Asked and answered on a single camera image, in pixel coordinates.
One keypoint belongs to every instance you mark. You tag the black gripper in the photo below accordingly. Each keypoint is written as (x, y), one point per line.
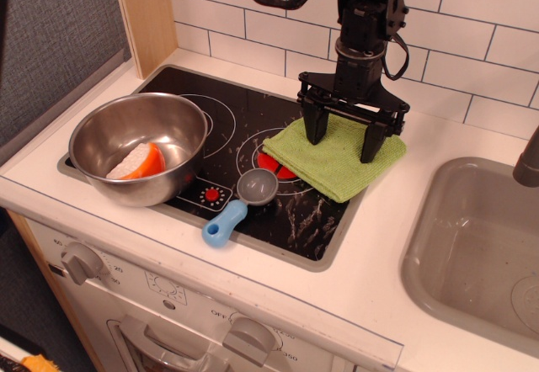
(354, 91)

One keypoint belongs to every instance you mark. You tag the green cloth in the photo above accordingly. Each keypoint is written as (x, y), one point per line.
(333, 166)

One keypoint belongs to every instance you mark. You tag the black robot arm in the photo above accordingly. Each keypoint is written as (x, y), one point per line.
(369, 25)

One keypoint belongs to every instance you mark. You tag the black toy stove top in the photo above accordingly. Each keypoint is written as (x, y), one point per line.
(301, 226)

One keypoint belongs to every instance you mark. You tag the grey plastic sink basin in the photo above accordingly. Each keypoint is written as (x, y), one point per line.
(472, 260)

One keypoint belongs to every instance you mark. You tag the grey faucet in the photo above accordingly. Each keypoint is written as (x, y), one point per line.
(526, 170)

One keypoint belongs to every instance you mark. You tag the orange and white toy food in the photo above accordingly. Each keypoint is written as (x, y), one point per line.
(143, 161)

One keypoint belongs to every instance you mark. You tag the stainless steel bowl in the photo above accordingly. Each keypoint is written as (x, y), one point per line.
(108, 134)

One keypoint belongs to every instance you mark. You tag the grey oven temperature knob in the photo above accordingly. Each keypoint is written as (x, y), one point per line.
(250, 340)

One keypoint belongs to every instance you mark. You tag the grey timer knob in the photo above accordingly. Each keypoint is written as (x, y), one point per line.
(81, 262)

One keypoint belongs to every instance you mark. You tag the orange object at bottom left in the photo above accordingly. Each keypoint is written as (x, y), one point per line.
(38, 363)

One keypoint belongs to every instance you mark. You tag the grey scoop with blue handle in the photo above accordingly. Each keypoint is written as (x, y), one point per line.
(256, 187)

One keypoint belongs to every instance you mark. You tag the light wooden side post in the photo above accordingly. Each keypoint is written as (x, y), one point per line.
(151, 33)

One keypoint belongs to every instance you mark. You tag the grey oven door handle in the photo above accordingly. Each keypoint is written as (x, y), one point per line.
(164, 342)

